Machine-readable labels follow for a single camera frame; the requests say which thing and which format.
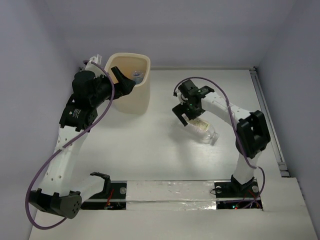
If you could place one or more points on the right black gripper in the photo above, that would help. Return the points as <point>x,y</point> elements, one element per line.
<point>180,109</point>

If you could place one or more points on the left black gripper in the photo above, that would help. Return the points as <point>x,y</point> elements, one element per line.
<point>119,81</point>

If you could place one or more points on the blue label bottle blue cap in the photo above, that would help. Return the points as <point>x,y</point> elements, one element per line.
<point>137,76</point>

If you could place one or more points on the large clear square bottle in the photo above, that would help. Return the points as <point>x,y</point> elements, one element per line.
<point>201,130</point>

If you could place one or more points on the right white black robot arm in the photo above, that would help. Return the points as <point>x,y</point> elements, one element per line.
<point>249,127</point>

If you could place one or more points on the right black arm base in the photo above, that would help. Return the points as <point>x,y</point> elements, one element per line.
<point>231,195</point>

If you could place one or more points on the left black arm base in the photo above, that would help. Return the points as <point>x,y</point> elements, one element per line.
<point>111,197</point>

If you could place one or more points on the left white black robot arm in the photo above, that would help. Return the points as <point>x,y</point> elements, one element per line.
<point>90,88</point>

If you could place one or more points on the cream plastic waste bin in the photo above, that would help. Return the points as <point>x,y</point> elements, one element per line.
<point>137,101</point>

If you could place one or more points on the shiny tape strip front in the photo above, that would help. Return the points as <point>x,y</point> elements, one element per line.
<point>170,195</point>

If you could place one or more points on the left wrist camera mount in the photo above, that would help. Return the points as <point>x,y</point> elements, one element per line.
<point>97,59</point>

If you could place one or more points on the aluminium rail right edge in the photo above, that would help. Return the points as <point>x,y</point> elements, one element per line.
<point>284,172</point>

